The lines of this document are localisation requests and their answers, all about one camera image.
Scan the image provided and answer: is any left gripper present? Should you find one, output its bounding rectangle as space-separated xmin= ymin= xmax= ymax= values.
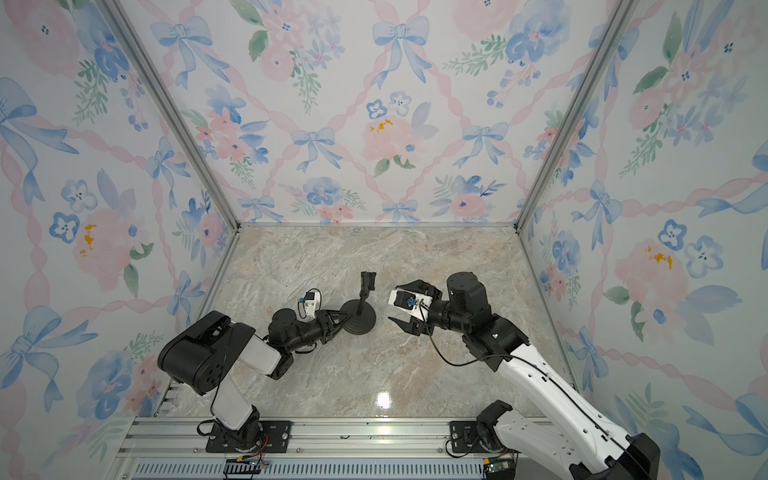
xmin=286 ymin=311 xmax=352 ymax=355

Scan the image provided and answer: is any aluminium mounting rail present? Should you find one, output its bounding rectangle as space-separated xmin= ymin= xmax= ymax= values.
xmin=107 ymin=416 xmax=631 ymax=480

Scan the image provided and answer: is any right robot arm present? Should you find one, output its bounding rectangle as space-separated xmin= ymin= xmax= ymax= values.
xmin=388 ymin=272 xmax=661 ymax=479

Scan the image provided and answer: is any black round stand base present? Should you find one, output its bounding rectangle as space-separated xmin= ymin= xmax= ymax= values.
xmin=340 ymin=300 xmax=376 ymax=336

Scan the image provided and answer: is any right aluminium corner post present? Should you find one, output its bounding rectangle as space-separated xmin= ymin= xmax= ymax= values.
xmin=515 ymin=0 xmax=636 ymax=236

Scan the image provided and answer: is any left aluminium corner post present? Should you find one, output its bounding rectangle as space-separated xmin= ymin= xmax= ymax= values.
xmin=95 ymin=0 xmax=241 ymax=232

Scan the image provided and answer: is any black microphone stand pole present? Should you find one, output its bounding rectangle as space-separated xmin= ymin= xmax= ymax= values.
xmin=356 ymin=271 xmax=377 ymax=316

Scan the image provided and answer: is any aluminium corner post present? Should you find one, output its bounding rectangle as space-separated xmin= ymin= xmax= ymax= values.
xmin=515 ymin=0 xmax=636 ymax=236
xmin=95 ymin=0 xmax=241 ymax=232

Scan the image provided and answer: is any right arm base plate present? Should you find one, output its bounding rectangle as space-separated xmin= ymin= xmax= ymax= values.
xmin=448 ymin=419 xmax=534 ymax=454

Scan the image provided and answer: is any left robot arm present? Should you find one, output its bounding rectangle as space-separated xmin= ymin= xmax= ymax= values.
xmin=157 ymin=308 xmax=352 ymax=453

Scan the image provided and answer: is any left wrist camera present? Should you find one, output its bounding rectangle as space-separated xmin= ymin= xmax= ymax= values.
xmin=297 ymin=288 xmax=322 ymax=320

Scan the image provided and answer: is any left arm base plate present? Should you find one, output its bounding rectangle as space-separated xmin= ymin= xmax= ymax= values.
xmin=202 ymin=420 xmax=293 ymax=454

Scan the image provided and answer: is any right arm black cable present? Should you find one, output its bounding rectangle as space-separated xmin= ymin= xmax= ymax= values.
xmin=419 ymin=299 xmax=652 ymax=480

